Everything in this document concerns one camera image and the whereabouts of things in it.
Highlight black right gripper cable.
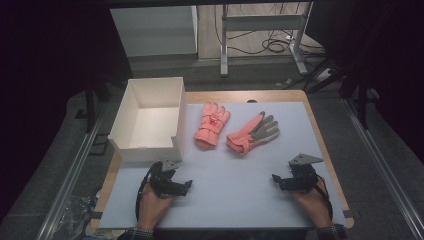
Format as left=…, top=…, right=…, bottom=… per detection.
left=313, top=174, right=335, bottom=222

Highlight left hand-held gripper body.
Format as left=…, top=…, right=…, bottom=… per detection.
left=147, top=159, right=184, bottom=198

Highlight pale blue table mat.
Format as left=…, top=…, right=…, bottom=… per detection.
left=98, top=101, right=348, bottom=231

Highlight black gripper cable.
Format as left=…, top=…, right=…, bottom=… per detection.
left=313, top=174, right=335, bottom=222
left=134, top=162, right=160, bottom=222

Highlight grey metal stand frame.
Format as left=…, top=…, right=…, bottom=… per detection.
left=219, top=1, right=315, bottom=78

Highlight clear plastic bag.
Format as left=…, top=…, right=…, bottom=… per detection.
left=59, top=194, right=102, bottom=240

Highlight aluminium rail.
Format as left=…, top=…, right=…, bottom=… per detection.
left=35, top=103, right=108, bottom=240
left=342, top=97, right=424, bottom=240

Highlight black floor cables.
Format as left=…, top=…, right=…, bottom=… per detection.
left=213, top=3, right=326, bottom=57

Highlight white box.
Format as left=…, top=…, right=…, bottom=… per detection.
left=107, top=76, right=187, bottom=163

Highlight pink glove with grey palm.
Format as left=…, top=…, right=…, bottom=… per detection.
left=225, top=110, right=281, bottom=156

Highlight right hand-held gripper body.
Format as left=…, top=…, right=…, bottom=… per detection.
left=281, top=153, right=325, bottom=193

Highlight person's left hand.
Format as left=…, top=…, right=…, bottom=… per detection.
left=136, top=182, right=175, bottom=232

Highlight person's right hand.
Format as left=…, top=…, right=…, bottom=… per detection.
left=291, top=177, right=335, bottom=230

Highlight pink glove with red strap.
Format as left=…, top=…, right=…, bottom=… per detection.
left=194, top=101, right=232, bottom=151

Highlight black stand leg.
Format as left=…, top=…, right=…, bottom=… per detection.
left=74, top=75, right=112, bottom=134
left=306, top=58, right=381, bottom=131

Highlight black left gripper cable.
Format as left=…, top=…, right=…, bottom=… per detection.
left=134, top=162, right=160, bottom=222

